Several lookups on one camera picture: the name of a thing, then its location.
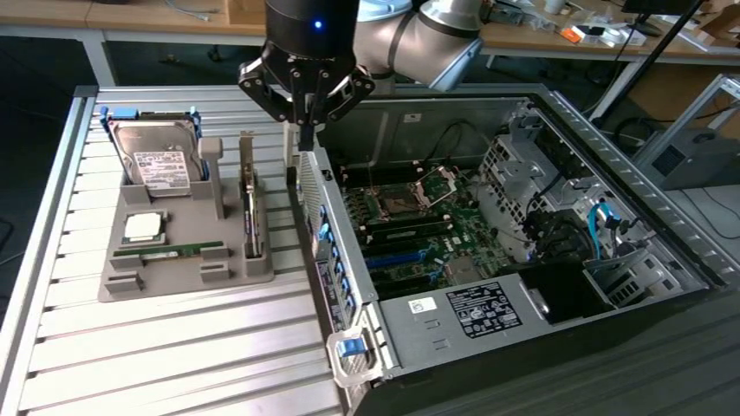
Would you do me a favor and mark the blue disk caddy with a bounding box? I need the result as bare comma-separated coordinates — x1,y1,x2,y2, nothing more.
98,105,205,183

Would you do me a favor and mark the silver disk bay cage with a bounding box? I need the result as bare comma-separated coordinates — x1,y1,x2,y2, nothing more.
478,110,614,218

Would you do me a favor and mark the black wire loop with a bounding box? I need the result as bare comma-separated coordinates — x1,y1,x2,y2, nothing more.
433,120,493,170

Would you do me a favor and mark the grey power supply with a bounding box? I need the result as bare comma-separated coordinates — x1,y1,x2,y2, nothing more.
379,268,557,369

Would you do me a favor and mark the metal socket cover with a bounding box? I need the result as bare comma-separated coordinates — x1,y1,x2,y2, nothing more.
414,166,465,205

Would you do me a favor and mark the wooden desk white frame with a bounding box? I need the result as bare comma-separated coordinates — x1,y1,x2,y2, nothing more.
479,0,740,127
0,0,271,86

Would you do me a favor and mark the blue expansion slot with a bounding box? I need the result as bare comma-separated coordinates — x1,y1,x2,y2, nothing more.
365,249,433,270

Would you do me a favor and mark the silver CPU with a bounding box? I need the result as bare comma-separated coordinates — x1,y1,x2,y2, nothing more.
123,211,170,246

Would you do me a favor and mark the black RAM stick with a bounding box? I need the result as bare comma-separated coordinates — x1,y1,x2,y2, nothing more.
365,215,457,244

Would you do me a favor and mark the grey parts rack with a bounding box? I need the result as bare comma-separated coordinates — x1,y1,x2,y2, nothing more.
97,138,277,303

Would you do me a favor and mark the grey computer tower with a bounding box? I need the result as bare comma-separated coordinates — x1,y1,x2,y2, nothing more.
633,127,740,192

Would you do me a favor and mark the grey chipset heatsink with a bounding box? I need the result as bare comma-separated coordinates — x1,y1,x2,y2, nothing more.
449,257,487,283

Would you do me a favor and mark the small white box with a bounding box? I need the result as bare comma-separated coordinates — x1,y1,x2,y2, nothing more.
583,24,649,49

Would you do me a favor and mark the CPU socket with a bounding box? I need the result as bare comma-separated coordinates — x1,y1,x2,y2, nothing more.
370,184,433,218

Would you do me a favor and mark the aluminium profile frame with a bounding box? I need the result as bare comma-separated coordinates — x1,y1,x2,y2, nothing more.
665,73,740,135

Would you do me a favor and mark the light grey cable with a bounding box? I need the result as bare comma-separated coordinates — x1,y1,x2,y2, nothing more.
165,0,225,21

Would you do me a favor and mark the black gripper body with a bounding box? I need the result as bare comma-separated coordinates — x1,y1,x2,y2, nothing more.
258,0,359,94

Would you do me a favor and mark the green RAM stick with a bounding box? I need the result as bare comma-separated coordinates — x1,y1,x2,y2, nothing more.
113,241,226,261

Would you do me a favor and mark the black graphics card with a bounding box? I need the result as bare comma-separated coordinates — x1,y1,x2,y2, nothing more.
239,131,269,261

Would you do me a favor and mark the black stand pole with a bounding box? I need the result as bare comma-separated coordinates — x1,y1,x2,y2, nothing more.
589,0,710,129

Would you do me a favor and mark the green motherboard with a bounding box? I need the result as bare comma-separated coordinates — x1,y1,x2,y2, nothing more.
339,171,526,301

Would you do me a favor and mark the black wire bundle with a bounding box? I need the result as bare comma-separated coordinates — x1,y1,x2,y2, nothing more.
523,210,597,265

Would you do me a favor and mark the blue wire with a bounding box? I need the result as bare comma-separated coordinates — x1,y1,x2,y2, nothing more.
587,202,623,261

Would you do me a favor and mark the black monitor stand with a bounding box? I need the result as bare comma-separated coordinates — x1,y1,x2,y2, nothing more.
622,0,665,36

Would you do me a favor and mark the grey metal box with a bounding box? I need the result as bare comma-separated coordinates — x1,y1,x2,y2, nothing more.
491,0,526,25

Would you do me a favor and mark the black expansion slot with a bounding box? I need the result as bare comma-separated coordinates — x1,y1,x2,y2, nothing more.
370,270,435,298

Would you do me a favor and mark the brown cardboard piece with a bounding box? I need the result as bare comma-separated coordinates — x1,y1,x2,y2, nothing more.
697,3,740,44

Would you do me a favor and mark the open black PC case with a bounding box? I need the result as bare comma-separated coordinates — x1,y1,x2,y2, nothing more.
283,84,740,416

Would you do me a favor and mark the silver hard disk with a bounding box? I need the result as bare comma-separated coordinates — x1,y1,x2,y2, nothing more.
110,120,198,198

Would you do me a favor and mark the brown cardboard box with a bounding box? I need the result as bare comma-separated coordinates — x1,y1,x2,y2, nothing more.
222,0,267,25

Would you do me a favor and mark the silver disk bay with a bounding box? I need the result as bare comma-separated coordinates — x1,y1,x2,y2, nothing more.
581,249,710,309

